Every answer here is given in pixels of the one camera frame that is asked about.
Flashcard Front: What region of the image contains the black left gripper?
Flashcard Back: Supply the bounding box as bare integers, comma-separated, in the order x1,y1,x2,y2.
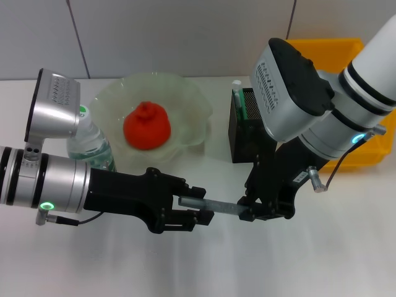
83,166,215,235

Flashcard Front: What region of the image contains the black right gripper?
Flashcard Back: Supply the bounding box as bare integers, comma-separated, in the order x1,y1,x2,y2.
236,138,329,223

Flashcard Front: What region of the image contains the grey marker pen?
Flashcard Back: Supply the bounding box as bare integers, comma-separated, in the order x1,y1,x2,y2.
178,197,249,217

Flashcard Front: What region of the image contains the orange fruit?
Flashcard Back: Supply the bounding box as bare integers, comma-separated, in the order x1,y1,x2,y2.
123,100,172,152

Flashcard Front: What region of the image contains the green utility knife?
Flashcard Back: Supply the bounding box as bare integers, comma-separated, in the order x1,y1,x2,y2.
231,79,248,121

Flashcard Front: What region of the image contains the water bottle with green label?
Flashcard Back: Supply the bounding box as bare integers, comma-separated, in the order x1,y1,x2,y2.
66,105,118,173

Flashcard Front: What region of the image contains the black mesh pen holder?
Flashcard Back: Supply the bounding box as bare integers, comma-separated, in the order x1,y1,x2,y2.
228,87,278,164

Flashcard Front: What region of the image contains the clear glass fruit plate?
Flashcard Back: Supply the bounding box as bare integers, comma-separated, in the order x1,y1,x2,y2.
88,71,215,173

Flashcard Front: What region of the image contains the yellow plastic storage bin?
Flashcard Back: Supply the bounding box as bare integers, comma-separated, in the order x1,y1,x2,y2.
286,37,396,170

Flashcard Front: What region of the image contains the right gripper cable with plugs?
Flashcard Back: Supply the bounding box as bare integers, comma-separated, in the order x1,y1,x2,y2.
306,123,387,194

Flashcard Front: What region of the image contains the gripper cable with plugs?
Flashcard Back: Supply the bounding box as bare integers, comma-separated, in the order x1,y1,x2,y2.
35,210,105,227
306,123,387,194

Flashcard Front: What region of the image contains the left gripper cable with plugs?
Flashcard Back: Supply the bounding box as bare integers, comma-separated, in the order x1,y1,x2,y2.
35,210,105,227

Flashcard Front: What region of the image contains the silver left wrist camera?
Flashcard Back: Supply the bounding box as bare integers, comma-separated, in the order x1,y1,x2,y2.
24,68,82,143

